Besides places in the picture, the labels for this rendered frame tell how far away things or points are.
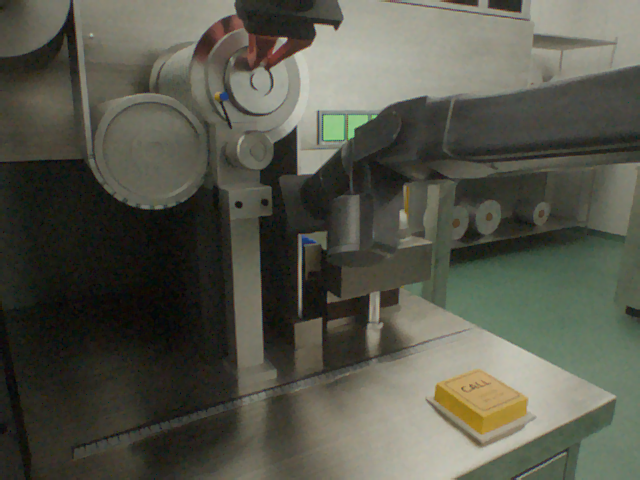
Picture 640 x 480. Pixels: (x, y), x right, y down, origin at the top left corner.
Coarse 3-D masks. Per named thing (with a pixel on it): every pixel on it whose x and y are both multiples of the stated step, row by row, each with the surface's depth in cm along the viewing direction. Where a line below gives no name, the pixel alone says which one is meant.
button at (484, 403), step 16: (448, 384) 52; (464, 384) 52; (480, 384) 52; (496, 384) 52; (448, 400) 51; (464, 400) 49; (480, 400) 49; (496, 400) 49; (512, 400) 49; (464, 416) 49; (480, 416) 47; (496, 416) 47; (512, 416) 49; (480, 432) 47
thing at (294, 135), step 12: (276, 144) 65; (288, 144) 62; (276, 156) 66; (288, 156) 62; (264, 168) 70; (276, 168) 66; (288, 168) 63; (300, 168) 61; (264, 180) 71; (276, 180) 67; (276, 192) 67; (276, 204) 68; (264, 216) 73; (276, 216) 68; (264, 228) 73; (276, 228) 69; (264, 240) 74; (276, 240) 70; (288, 240) 66; (300, 240) 63; (288, 252) 66; (300, 252) 64
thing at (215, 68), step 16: (240, 32) 52; (224, 48) 51; (240, 48) 52; (208, 64) 51; (224, 64) 52; (288, 64) 55; (208, 80) 51; (208, 96) 52; (288, 96) 56; (240, 112) 54; (288, 112) 57; (272, 128) 56
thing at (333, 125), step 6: (324, 120) 96; (330, 120) 96; (336, 120) 97; (342, 120) 98; (324, 126) 96; (330, 126) 97; (336, 126) 97; (342, 126) 98; (324, 132) 96; (330, 132) 97; (336, 132) 98; (342, 132) 98; (324, 138) 97; (330, 138) 97; (336, 138) 98; (342, 138) 99
